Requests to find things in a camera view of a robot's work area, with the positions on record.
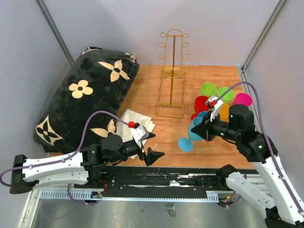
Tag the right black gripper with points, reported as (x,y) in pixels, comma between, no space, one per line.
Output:
(204,130)

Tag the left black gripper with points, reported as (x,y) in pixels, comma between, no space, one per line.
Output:
(151,156)

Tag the blue wine glass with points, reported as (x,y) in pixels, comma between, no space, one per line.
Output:
(186,143)
(202,114)

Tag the red wine glass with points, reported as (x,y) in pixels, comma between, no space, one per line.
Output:
(199,105)

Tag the yellow wine glass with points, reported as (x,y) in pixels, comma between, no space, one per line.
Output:
(224,113)

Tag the green wine glass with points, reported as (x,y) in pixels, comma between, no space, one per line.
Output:
(208,89)
(228,97)

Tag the magenta wine glass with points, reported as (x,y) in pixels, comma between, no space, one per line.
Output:
(243,99)

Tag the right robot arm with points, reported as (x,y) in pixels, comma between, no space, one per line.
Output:
(283,208)

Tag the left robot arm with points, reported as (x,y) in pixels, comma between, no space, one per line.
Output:
(86,169)

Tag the folded white cloth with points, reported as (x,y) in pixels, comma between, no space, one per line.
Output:
(128,115)

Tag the black floral plush pillow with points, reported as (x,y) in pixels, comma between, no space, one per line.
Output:
(98,81)

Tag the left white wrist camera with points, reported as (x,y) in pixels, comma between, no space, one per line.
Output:
(139,134)

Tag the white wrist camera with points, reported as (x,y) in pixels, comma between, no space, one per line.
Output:
(214,104)
(139,134)

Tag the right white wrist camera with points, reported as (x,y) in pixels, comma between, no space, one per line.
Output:
(214,104)

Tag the gold wire glass rack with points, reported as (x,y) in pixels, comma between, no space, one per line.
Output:
(173,69)

